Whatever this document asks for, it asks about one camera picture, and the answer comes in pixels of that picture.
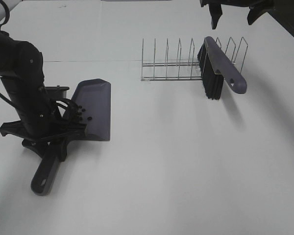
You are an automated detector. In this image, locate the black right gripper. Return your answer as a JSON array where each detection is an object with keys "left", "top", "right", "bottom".
[{"left": 200, "top": 0, "right": 275, "bottom": 30}]

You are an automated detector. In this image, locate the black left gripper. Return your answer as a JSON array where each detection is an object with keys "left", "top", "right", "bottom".
[{"left": 0, "top": 120, "right": 87, "bottom": 162}]

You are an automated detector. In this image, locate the pile of coffee beans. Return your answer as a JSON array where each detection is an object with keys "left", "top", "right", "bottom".
[{"left": 72, "top": 105, "right": 93, "bottom": 123}]

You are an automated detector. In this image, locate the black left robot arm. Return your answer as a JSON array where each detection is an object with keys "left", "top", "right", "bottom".
[{"left": 0, "top": 31, "right": 86, "bottom": 162}]

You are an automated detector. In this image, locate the black cable bundle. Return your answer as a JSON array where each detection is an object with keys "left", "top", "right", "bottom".
[{"left": 50, "top": 98, "right": 79, "bottom": 118}]

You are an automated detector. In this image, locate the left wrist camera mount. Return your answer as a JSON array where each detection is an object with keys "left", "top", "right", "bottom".
[{"left": 45, "top": 85, "right": 70, "bottom": 99}]

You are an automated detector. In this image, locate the chrome wire dish rack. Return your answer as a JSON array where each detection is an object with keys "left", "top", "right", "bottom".
[{"left": 140, "top": 37, "right": 248, "bottom": 81}]

